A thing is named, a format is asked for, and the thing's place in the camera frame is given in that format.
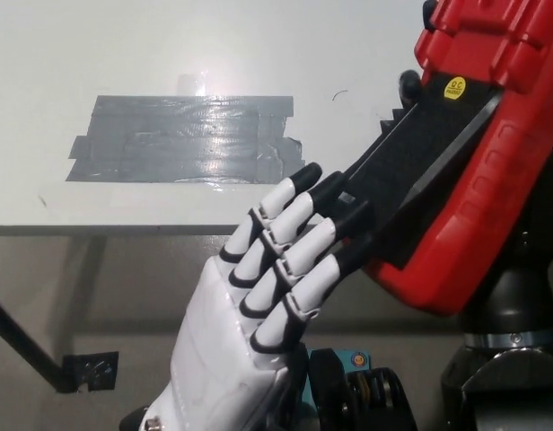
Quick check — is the black floor tape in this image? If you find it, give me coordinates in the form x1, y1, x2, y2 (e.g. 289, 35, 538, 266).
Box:
56, 352, 120, 394

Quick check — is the red digital multimeter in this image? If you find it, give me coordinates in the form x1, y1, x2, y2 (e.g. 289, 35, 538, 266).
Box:
347, 0, 553, 321

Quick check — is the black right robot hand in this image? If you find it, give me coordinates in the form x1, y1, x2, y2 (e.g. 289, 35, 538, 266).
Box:
398, 0, 553, 351

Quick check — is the black tape patch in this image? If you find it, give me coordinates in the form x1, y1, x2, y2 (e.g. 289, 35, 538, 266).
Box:
378, 106, 417, 136

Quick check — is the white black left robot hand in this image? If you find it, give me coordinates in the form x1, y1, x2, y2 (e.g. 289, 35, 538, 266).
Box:
144, 163, 373, 431

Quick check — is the grey duct tape patch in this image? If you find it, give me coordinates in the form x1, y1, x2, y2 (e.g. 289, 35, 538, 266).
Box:
65, 92, 307, 185

